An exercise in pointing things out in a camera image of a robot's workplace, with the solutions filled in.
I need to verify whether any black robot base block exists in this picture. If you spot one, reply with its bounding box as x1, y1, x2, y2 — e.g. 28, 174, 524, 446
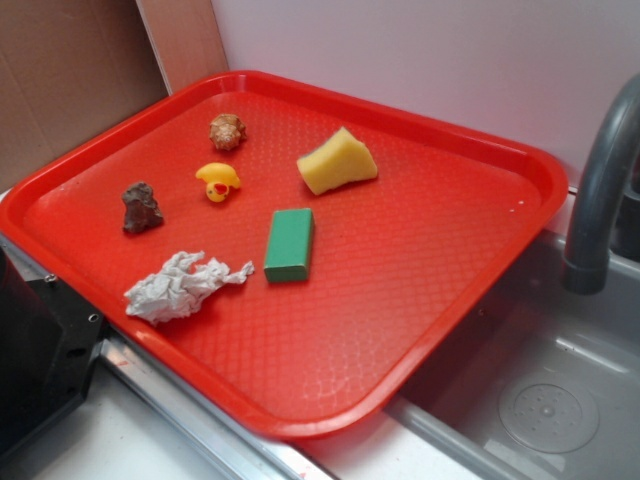
1, 253, 106, 464

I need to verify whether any green rectangular sponge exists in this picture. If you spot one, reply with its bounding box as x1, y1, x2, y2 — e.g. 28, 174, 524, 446
263, 208, 315, 283

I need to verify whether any yellow sponge with green back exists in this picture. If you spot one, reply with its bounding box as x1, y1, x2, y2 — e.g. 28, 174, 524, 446
296, 127, 378, 195

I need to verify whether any red plastic tray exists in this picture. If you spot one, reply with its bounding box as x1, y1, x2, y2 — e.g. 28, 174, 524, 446
1, 72, 568, 440

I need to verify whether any yellow rubber duck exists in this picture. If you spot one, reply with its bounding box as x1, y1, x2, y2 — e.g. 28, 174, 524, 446
195, 162, 241, 203

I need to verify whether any brown spiral seashell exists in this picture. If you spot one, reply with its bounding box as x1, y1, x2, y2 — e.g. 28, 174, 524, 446
209, 113, 247, 151

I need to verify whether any crumpled white paper tissue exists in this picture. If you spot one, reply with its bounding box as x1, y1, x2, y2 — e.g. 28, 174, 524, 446
124, 251, 255, 326

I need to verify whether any dark brown rock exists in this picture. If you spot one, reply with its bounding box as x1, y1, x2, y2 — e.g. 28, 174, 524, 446
121, 182, 164, 234

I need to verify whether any grey curved faucet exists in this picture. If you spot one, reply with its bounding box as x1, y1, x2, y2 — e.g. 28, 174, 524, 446
561, 75, 639, 295

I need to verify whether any grey plastic sink basin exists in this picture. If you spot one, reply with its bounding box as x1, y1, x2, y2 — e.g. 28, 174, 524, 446
388, 233, 639, 479

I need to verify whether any brown cardboard panel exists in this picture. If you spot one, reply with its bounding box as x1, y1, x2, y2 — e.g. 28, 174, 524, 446
1, 1, 167, 190

